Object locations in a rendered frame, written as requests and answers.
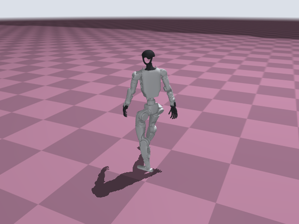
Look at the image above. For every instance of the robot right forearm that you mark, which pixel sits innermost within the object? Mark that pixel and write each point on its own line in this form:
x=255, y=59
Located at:
x=171, y=97

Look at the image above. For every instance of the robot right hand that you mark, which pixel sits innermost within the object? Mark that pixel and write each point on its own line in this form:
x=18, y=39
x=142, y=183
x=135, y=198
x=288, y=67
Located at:
x=173, y=111

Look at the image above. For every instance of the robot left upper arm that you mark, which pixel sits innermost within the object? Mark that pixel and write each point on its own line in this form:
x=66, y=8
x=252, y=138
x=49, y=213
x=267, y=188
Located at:
x=135, y=77

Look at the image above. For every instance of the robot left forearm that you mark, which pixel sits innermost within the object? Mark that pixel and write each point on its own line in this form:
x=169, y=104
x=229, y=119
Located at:
x=128, y=98

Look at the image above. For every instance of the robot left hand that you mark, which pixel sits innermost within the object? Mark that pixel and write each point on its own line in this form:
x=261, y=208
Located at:
x=124, y=110

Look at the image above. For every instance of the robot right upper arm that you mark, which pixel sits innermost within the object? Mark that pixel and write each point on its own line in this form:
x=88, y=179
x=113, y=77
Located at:
x=165, y=80

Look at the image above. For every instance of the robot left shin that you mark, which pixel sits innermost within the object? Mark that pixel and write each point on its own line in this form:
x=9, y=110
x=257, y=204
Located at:
x=145, y=152

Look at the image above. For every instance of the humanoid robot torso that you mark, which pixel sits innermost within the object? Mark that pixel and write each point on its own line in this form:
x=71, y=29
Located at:
x=150, y=83

